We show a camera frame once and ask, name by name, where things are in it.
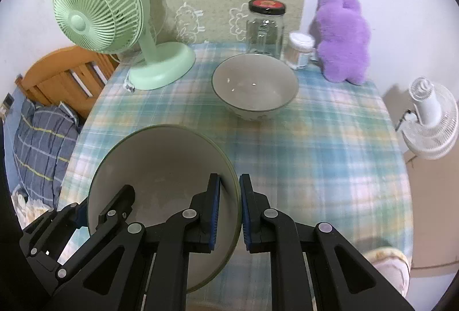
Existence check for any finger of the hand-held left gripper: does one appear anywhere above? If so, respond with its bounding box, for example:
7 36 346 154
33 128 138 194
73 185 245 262
19 199 90 285
97 185 136 231

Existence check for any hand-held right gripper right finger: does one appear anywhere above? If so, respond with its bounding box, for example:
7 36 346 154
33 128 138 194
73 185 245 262
240 174 413 311

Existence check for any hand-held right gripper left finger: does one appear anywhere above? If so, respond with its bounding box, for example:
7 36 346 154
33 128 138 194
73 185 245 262
54 174 220 311

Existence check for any medium floral bowl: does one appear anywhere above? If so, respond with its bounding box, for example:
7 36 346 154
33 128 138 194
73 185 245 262
87 125 242 293

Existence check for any white crumpled cloth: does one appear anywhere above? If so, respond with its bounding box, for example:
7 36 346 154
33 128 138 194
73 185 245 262
11 189 54 226

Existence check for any blue plaid pillow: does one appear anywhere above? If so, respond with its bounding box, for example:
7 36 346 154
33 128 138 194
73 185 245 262
12 99 81 207

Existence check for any blue plaid tablecloth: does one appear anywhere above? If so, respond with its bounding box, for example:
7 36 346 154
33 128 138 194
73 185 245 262
57 42 415 311

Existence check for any large floral bowl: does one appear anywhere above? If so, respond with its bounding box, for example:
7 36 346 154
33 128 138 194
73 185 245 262
211 54 300 121

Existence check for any yellow floral dish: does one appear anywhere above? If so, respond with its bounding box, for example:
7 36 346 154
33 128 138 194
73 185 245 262
364 248 411 297

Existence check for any clear cotton swab container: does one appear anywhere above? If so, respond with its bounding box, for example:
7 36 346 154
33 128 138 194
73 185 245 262
286 32 316 71

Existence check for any glass jar with black lid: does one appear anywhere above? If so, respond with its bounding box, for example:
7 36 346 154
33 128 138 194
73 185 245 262
247 0 287 59

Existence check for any green desk fan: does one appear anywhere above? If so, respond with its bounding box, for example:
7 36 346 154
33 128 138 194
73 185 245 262
53 0 197 91

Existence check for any purple plush toy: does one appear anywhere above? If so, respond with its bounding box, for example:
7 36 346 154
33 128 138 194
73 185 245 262
310 0 372 85

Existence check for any white desk fan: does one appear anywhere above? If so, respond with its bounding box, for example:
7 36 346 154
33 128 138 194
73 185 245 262
396 77 459 161

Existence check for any black fan cable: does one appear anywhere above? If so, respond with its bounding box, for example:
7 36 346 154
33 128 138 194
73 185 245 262
395 110 413 132

